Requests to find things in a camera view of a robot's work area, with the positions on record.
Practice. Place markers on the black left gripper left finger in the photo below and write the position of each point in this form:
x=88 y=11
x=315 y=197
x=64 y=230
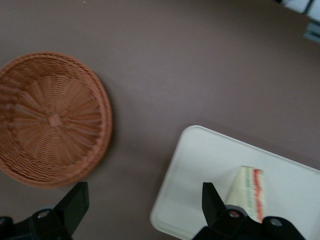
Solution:
x=76 y=205

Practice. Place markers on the triangular sandwich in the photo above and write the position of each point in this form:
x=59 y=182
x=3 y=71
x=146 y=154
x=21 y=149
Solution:
x=247 y=190

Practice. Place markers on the cream rectangular plastic tray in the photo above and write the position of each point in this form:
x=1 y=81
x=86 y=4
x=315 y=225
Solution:
x=200 y=155

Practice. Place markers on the brown round wicker basket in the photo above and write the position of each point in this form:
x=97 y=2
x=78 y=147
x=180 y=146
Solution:
x=52 y=120

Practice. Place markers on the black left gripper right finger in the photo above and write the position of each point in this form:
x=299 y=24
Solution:
x=211 y=202

